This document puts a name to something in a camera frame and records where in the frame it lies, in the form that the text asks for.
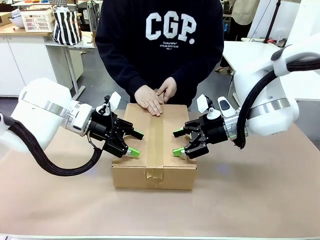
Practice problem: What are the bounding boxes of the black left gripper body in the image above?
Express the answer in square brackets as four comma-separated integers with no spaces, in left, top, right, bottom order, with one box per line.
[88,111,119,149]

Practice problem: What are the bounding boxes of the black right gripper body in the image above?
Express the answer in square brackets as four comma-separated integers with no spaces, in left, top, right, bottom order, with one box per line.
[196,116,230,146]

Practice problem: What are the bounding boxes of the brown cardboard box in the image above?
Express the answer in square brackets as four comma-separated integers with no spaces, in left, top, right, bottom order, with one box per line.
[111,103,198,191]

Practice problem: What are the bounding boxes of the person left forearm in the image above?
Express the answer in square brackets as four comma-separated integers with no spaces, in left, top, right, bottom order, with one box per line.
[171,57,208,87]

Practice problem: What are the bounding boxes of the person right forearm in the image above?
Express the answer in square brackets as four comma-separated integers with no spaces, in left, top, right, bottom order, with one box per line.
[109,59,148,97]

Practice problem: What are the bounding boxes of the flat cardboard box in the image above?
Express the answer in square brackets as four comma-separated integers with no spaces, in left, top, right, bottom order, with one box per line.
[0,11,13,27]

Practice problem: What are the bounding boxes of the person right hand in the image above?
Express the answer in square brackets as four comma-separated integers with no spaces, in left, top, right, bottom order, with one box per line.
[134,84,164,118]

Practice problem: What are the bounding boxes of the person left hand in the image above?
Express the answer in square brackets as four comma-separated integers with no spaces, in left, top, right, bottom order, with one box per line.
[156,76,178,104]

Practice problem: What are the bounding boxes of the brown packing tape strip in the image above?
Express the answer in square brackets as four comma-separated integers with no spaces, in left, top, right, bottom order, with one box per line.
[144,107,166,189]

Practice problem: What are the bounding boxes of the person in navy sweatshirt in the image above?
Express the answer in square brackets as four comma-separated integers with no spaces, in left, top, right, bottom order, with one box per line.
[94,0,225,108]

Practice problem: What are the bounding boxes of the large white table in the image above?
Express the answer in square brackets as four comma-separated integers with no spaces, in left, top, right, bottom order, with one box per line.
[221,41,320,102]

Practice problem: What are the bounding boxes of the white desk metal legs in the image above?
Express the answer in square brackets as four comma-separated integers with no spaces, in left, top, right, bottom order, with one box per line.
[44,37,98,101]

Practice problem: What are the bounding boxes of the white cabinet wooden top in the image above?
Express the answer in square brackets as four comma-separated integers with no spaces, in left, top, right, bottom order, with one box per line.
[0,22,85,99]

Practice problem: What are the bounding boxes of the black white striped bag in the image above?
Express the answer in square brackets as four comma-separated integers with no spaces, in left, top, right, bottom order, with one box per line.
[53,6,83,46]

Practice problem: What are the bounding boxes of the person in beige top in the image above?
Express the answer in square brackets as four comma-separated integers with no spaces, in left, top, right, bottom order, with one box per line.
[223,0,256,42]

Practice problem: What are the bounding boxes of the white plastic basket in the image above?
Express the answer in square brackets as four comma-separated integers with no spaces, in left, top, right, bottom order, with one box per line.
[19,5,56,33]

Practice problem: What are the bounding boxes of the black tripod stand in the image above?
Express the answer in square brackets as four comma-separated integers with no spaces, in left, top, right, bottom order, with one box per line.
[264,0,282,44]

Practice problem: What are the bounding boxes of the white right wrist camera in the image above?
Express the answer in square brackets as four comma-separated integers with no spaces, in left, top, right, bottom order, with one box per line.
[196,94,237,121]

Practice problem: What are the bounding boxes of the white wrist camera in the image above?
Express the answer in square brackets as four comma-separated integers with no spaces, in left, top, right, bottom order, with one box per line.
[196,94,237,121]
[96,91,122,117]

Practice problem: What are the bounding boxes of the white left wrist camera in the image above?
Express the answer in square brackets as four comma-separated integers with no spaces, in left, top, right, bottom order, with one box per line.
[96,91,122,117]

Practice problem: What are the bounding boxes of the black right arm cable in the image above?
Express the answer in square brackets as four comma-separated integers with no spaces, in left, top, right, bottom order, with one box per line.
[234,58,320,150]

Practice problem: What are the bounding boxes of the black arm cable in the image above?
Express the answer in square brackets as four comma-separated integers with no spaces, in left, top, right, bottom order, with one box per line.
[7,122,105,177]
[234,58,320,150]

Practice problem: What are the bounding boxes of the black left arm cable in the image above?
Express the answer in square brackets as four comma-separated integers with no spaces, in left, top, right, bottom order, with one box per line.
[7,122,105,177]

